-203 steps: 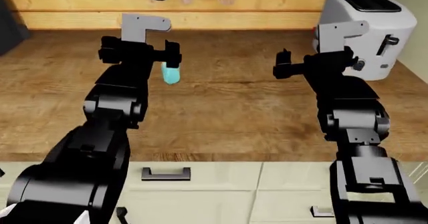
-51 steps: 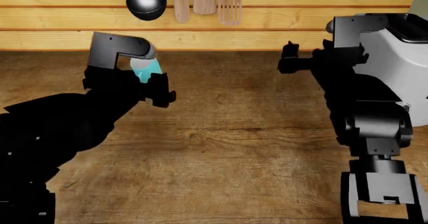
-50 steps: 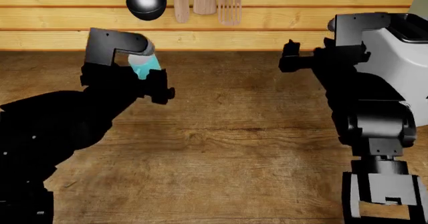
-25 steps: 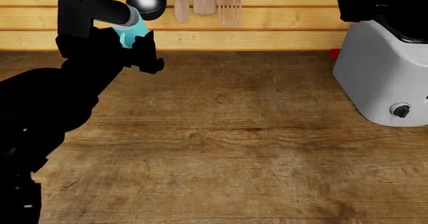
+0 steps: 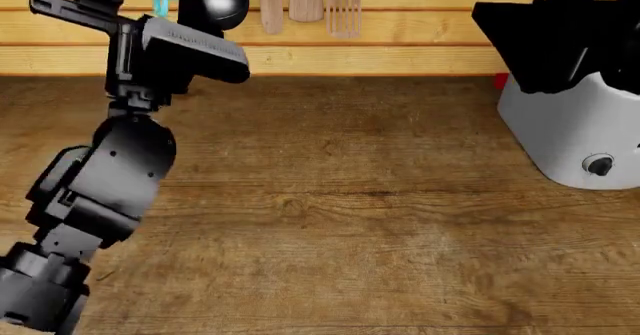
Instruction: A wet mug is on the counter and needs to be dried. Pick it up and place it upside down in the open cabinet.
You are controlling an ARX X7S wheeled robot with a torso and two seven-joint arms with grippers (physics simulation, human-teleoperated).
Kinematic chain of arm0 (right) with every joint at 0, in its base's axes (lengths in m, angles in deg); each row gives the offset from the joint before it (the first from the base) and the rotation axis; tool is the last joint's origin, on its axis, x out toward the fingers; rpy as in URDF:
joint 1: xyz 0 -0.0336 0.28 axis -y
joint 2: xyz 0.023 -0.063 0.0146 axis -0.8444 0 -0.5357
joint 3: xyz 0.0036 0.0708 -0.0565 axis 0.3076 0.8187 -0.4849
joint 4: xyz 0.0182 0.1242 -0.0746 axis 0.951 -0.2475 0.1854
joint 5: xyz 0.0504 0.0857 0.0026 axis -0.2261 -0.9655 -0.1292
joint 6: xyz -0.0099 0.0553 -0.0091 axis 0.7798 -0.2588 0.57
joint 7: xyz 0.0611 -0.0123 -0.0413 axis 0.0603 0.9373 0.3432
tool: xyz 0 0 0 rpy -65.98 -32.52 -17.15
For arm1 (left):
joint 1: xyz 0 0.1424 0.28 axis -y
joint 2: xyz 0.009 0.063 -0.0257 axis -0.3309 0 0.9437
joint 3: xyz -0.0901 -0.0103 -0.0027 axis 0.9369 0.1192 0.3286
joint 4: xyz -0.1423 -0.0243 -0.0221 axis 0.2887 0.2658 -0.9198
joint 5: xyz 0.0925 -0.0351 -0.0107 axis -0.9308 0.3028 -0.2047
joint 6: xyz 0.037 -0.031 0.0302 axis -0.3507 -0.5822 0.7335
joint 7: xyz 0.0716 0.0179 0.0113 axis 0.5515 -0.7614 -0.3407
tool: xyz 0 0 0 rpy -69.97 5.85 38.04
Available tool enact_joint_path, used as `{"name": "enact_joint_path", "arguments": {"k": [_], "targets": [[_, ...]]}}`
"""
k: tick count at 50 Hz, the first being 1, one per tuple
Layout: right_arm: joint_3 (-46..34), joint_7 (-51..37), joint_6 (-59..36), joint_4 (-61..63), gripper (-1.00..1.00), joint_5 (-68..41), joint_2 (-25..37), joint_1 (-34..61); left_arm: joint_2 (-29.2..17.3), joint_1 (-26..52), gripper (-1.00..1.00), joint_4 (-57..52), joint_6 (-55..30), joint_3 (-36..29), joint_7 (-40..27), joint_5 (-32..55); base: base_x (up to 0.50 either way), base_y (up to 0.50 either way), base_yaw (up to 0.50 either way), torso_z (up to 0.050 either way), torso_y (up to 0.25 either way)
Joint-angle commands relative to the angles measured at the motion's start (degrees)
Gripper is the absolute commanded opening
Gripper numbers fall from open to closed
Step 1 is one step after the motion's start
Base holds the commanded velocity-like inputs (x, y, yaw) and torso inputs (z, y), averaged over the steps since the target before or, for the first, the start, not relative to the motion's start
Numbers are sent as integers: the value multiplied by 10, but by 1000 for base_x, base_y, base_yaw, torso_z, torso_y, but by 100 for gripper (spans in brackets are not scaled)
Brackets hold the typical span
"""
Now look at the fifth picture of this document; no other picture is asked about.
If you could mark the small red object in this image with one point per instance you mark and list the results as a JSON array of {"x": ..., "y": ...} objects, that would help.
[{"x": 501, "y": 80}]

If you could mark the white toaster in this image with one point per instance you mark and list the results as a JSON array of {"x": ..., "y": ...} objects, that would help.
[{"x": 565, "y": 132}]

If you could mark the black ladle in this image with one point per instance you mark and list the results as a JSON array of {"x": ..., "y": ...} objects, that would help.
[{"x": 225, "y": 3}]

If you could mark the black toaster knob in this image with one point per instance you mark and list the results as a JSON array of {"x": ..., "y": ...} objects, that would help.
[{"x": 599, "y": 165}]

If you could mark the narrow wooden spatula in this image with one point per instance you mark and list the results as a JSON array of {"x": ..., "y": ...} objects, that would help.
[{"x": 270, "y": 5}]

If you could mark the slotted wooden spatula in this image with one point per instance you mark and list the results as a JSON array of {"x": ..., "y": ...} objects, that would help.
[{"x": 343, "y": 8}]

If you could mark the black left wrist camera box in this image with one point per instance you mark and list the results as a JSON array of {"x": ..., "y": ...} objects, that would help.
[{"x": 200, "y": 52}]

